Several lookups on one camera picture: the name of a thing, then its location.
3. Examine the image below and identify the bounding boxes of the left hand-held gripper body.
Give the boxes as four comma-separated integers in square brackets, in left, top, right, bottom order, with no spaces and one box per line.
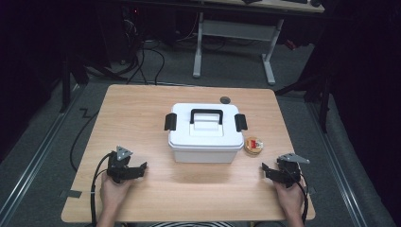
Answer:
[106,145,133,184]

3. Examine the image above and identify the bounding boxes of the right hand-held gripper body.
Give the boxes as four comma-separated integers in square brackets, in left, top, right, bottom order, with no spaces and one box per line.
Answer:
[276,153,311,189]

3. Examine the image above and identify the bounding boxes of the round yellow candy tin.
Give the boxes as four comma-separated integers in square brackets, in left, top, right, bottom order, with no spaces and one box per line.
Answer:
[244,136,264,157]

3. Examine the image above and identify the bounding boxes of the black box latch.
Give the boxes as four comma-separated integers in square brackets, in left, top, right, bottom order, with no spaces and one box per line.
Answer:
[234,113,249,132]
[164,113,178,131]

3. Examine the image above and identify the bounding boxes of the white plastic storage box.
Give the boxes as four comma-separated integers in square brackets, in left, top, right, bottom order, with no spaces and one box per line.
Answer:
[169,145,244,165]

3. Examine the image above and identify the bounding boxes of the white box lid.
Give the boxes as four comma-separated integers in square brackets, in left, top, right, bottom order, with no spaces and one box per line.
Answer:
[166,102,246,151]

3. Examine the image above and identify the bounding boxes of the person's right hand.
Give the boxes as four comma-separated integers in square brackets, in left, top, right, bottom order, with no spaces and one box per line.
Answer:
[273,178,306,216]

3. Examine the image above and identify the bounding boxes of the person's left hand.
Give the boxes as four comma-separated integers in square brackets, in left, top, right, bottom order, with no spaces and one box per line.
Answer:
[99,172,133,206]

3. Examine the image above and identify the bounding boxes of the grey tape piece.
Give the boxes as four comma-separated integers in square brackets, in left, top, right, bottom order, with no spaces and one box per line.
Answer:
[60,188,83,199]

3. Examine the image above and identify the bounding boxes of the black metal stand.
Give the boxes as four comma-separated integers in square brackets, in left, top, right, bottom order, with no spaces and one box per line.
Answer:
[273,72,333,133]
[59,46,90,114]

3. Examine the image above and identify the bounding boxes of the person's striped clothing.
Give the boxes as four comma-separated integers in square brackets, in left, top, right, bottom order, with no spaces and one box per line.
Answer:
[149,220,235,227]

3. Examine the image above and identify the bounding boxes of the white-legged wooden desk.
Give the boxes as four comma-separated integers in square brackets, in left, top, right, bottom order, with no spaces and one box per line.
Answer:
[191,0,325,86]

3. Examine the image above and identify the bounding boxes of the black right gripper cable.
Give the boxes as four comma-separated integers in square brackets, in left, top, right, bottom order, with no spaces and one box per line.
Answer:
[282,164,309,225]

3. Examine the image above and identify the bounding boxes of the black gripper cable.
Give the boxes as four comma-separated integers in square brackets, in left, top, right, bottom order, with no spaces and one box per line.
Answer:
[282,164,309,225]
[90,151,114,227]

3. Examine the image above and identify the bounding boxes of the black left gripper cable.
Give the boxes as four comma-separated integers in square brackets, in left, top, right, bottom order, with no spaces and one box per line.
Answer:
[90,151,114,227]

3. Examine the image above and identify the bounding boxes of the metal floor rail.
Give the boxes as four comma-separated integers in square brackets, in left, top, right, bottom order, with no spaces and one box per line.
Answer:
[0,84,82,219]
[306,102,367,227]

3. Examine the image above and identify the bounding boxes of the thin black floor cable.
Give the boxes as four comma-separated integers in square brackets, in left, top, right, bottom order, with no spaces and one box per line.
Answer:
[69,108,100,173]

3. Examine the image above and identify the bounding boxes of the black lid handle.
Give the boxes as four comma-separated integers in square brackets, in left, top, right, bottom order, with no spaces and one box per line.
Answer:
[189,108,224,126]

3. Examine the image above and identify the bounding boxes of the bundle of black floor cables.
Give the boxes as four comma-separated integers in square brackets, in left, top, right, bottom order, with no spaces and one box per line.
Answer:
[119,6,166,86]

